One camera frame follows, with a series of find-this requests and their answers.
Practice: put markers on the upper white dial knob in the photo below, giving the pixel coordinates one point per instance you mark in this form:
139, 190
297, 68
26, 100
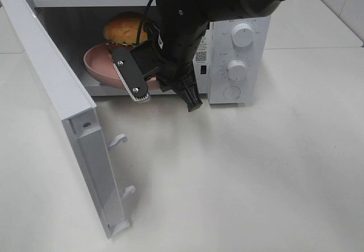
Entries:
242, 34

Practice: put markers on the pink round plate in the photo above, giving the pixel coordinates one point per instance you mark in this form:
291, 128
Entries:
99, 65

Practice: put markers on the burger with lettuce and cheese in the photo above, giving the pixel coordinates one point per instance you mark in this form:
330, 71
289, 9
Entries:
121, 31

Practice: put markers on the white microwave door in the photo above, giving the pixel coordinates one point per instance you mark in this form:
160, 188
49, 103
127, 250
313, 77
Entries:
75, 110

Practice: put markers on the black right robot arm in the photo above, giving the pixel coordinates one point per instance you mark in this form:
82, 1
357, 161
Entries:
215, 10

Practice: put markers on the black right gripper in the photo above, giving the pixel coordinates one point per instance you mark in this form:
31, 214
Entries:
177, 41

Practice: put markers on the lower white dial knob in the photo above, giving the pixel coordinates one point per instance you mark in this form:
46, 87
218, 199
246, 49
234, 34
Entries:
236, 70

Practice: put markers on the round door release button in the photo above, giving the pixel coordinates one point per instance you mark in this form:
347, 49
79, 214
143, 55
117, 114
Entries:
232, 93

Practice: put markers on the white microwave oven body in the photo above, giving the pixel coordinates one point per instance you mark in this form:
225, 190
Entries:
75, 26

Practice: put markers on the white dial knob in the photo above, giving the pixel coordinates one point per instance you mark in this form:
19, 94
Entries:
236, 70
242, 34

